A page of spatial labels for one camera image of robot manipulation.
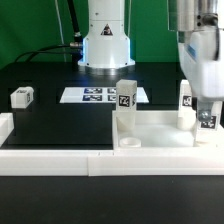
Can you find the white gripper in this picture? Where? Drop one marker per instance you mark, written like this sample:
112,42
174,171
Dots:
202,62

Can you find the white square table top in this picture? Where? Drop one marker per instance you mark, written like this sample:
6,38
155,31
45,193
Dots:
154,129

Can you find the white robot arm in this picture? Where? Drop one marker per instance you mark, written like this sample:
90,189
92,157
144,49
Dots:
199,25

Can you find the white marker sheet with tags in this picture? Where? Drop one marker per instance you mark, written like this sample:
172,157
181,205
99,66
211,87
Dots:
99,95

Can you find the white U-shaped fence wall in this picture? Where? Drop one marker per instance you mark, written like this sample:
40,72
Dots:
153,161

